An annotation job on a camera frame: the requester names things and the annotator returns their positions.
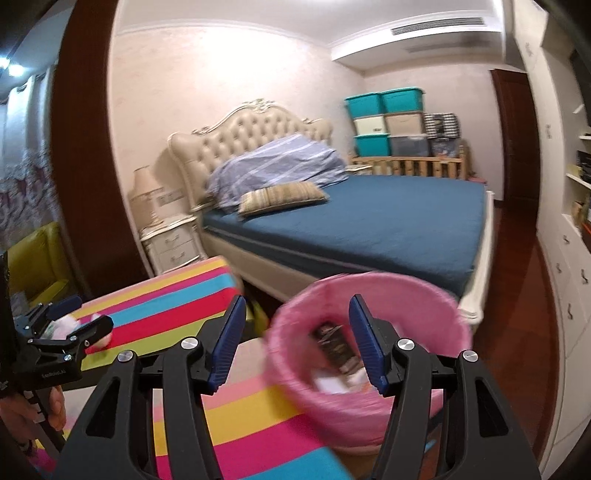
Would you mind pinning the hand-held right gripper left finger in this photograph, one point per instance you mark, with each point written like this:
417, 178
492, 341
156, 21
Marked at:
226, 350

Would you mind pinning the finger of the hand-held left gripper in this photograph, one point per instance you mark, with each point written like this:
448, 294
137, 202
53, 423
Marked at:
92, 330
69, 302

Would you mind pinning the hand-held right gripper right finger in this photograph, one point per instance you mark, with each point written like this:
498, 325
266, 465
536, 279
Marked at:
367, 350

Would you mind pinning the white pink paper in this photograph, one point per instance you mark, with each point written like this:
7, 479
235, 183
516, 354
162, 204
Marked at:
62, 326

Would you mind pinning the pink lined waste bin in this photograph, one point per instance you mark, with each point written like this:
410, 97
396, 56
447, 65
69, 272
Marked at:
300, 369

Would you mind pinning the person's left hand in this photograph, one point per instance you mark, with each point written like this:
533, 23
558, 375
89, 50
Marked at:
55, 408

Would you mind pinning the dark printed packet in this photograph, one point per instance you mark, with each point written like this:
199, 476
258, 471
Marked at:
337, 346

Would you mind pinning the white paper scrap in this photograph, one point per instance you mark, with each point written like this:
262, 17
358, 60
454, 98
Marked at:
332, 383

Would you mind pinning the yellow-green leather armchair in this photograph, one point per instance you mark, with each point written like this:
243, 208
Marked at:
37, 258

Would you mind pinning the striped colourful tablecloth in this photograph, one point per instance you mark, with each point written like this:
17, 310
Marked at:
184, 286

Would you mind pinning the white nightstand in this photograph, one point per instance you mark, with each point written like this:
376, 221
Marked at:
173, 244

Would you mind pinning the lace patterned curtain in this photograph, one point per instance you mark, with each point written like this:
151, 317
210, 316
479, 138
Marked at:
27, 184

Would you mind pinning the beige tufted bed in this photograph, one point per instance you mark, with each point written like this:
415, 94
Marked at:
392, 217

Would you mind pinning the beige table lamp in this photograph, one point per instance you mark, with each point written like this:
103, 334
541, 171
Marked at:
145, 184

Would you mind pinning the dark wooden wardrobe panel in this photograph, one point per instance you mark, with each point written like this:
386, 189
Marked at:
87, 161

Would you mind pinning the gold striped pillow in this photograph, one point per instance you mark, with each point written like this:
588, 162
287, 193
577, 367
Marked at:
281, 196

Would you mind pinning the blue striped duvet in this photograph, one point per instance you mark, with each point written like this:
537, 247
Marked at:
277, 166

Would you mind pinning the teal storage box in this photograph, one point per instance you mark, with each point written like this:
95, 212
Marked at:
373, 145
364, 106
401, 101

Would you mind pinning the grey clear storage box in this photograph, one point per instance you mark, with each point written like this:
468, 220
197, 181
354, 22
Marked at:
408, 146

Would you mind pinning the white built-in cabinet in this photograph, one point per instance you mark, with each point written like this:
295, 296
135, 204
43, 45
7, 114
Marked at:
568, 286

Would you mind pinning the small grey storage box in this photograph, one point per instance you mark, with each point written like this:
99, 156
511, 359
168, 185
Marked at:
445, 146

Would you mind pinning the beige white-lidded storage box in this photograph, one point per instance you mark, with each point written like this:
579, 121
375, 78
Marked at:
370, 126

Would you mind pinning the beige brown storage box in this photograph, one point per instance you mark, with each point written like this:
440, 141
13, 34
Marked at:
404, 123

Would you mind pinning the houndstooth storage bag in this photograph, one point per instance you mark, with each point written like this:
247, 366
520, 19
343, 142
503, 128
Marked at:
442, 124

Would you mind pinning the ceiling spotlight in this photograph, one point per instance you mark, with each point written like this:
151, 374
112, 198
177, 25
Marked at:
16, 69

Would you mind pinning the dark wooden door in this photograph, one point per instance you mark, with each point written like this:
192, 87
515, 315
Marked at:
512, 138

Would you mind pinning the wall socket plate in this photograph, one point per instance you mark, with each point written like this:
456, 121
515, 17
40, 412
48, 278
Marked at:
169, 197

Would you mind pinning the wooden crib rail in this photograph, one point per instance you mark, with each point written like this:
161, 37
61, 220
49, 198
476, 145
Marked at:
406, 165

